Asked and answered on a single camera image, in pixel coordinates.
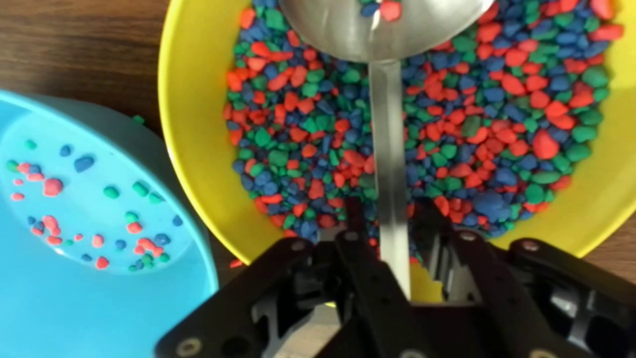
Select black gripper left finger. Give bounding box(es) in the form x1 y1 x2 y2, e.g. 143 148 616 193
155 197 414 358

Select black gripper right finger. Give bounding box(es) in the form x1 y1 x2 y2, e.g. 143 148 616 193
414 197 636 358

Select silver metal spoon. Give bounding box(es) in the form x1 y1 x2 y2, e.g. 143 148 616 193
276 0 497 301

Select yellow bowl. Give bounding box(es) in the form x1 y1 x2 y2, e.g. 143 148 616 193
157 0 636 267

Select blue bowl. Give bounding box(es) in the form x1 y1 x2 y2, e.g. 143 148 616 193
0 88 223 358

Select colourful gravel pebbles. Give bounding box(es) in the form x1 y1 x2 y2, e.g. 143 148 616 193
223 0 628 245

